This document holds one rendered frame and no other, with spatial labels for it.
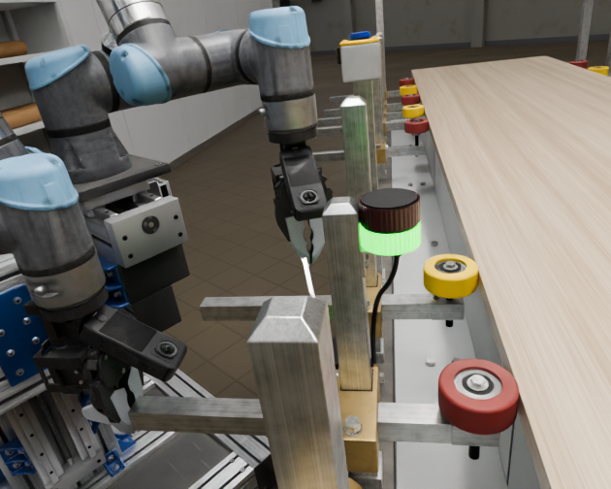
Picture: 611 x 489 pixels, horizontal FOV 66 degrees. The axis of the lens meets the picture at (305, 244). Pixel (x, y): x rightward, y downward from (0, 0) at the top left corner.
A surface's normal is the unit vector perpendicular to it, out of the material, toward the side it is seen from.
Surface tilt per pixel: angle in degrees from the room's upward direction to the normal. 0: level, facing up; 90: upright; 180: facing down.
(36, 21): 90
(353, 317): 90
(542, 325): 0
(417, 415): 0
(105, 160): 73
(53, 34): 90
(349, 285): 90
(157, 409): 0
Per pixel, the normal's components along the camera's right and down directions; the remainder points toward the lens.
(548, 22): -0.70, 0.39
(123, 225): 0.71, 0.23
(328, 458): -0.15, 0.45
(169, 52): 0.56, -0.18
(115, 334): 0.44, -0.77
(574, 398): -0.12, -0.89
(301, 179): 0.03, -0.54
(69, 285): 0.54, 0.32
